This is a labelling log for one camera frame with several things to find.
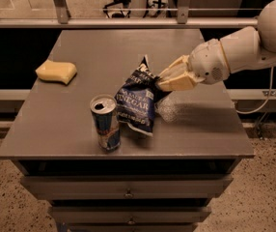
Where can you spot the metal window railing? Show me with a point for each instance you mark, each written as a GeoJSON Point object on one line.
{"type": "Point", "coordinates": [87, 14]}

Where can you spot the blue chip bag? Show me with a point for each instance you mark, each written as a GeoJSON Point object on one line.
{"type": "Point", "coordinates": [137, 98]}

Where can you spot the middle cabinet drawer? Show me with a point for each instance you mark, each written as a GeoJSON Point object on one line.
{"type": "Point", "coordinates": [129, 215]}

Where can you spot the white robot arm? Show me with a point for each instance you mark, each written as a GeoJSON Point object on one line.
{"type": "Point", "coordinates": [250, 48]}

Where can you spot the cabinet drawer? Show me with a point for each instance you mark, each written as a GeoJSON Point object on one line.
{"type": "Point", "coordinates": [126, 187]}
{"type": "Point", "coordinates": [129, 215]}

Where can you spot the top cabinet drawer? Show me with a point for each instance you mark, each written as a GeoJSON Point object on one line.
{"type": "Point", "coordinates": [126, 187]}

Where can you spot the black office chair base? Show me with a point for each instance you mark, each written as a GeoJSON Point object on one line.
{"type": "Point", "coordinates": [117, 9]}

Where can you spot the grey drawer cabinet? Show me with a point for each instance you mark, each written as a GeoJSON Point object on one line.
{"type": "Point", "coordinates": [196, 132]}

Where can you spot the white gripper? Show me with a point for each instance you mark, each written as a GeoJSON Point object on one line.
{"type": "Point", "coordinates": [207, 63]}

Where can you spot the yellow sponge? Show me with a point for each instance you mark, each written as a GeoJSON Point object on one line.
{"type": "Point", "coordinates": [56, 71]}

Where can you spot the redbull can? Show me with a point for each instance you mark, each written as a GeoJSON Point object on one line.
{"type": "Point", "coordinates": [103, 109]}

